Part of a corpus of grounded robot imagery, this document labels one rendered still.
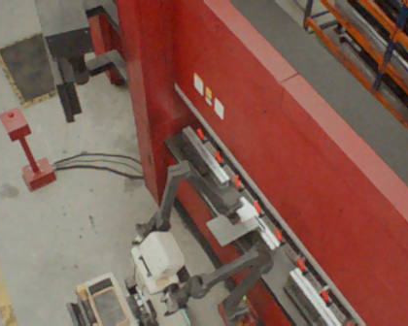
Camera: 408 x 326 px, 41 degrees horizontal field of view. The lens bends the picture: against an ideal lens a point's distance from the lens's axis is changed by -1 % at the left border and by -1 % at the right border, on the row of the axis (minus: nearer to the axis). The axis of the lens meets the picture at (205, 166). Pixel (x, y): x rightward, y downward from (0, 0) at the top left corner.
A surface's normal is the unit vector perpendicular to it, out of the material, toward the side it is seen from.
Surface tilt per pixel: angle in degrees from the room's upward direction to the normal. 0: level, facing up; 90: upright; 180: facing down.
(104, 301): 0
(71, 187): 0
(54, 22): 0
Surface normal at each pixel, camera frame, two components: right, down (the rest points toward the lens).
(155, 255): -0.66, -0.10
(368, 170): 0.00, -0.55
